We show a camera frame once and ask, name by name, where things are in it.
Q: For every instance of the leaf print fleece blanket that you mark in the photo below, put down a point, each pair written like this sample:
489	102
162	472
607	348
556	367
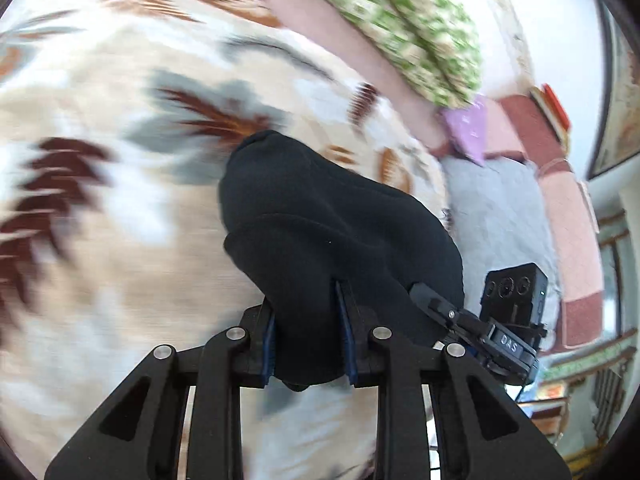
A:
100	240

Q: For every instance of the black pants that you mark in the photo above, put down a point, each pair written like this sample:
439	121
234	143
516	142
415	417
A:
325	235

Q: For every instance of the green patterned folded blanket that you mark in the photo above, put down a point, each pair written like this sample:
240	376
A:
400	25

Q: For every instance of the pink checkered blanket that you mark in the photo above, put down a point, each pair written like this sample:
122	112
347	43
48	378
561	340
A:
570	225

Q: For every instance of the grey quilted duvet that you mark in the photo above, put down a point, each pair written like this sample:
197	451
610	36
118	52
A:
500	210

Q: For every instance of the pink bed sheet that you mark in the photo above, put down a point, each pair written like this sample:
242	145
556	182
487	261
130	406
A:
350	55

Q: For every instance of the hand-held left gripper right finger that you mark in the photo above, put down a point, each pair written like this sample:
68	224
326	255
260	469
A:
346	335

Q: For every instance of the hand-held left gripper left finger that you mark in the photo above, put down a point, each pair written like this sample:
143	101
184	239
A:
269	347

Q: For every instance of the purple cloth piece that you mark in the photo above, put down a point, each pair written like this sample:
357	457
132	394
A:
470	130

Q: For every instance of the stack of books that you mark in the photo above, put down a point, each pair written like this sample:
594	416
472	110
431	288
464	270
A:
555	110

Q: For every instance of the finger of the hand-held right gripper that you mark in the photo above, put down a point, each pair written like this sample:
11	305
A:
440	310

